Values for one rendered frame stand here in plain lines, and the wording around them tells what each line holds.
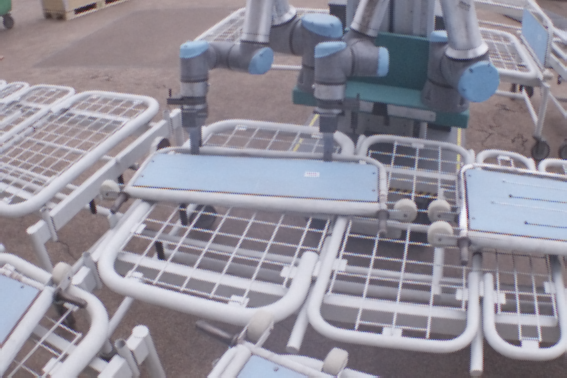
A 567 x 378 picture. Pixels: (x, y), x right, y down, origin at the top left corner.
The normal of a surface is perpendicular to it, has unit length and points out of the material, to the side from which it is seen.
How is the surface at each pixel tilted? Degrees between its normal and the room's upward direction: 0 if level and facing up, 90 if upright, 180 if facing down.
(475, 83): 95
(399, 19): 90
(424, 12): 90
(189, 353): 0
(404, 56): 90
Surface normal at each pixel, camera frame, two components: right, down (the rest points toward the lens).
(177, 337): -0.02, -0.84
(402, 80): -0.30, 0.51
